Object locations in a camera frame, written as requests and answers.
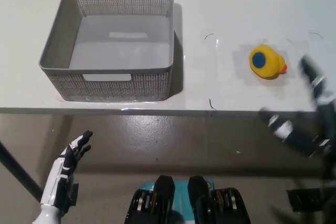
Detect black table leg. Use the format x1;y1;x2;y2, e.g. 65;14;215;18
0;140;44;198

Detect yellow duck toy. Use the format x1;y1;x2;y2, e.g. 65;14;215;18
248;45;288;80

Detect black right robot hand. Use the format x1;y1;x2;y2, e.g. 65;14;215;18
258;55;336;159

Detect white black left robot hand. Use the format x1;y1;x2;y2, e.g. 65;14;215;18
39;130;93;218

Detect black floor tape patch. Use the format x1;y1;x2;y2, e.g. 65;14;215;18
286;188;326;213
68;183;79;206

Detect grey perforated plastic basket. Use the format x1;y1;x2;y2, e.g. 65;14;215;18
38;0;176;102

